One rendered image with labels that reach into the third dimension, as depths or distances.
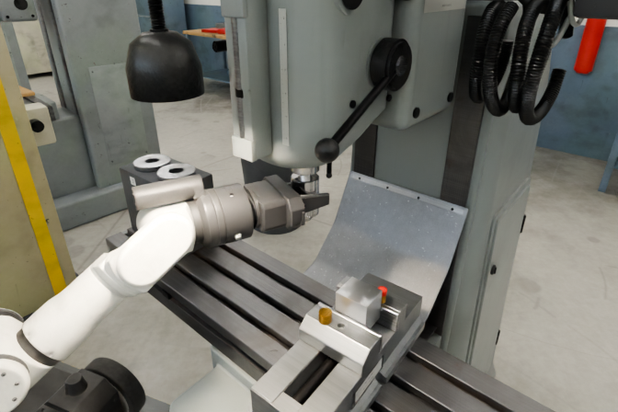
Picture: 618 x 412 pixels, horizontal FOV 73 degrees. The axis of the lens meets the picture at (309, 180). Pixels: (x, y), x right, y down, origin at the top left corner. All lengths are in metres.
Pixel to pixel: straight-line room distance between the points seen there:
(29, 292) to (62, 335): 1.94
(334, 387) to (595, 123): 4.37
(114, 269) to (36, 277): 1.96
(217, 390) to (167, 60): 0.68
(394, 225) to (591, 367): 1.54
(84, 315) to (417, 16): 0.61
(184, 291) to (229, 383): 0.21
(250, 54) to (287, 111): 0.08
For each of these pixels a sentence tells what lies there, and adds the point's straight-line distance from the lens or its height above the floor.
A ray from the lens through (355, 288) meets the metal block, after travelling 0.73.
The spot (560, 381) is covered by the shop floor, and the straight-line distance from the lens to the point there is 2.27.
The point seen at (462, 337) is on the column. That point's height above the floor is 0.72.
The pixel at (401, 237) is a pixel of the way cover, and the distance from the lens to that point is 1.03.
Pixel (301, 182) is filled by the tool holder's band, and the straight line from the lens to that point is 0.67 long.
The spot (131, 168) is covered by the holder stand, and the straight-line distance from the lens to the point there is 1.14.
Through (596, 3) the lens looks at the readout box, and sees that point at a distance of 0.68.
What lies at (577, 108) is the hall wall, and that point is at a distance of 4.82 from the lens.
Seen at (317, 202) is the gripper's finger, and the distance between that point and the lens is 0.68.
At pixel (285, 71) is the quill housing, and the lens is 0.53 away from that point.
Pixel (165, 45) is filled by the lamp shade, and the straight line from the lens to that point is 0.42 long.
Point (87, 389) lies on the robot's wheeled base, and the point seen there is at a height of 0.61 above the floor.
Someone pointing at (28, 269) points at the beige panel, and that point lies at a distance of 2.51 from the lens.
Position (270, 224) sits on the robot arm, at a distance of 0.65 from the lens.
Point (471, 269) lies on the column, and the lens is 1.09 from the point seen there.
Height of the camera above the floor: 1.56
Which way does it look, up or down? 26 degrees down
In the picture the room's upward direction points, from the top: straight up
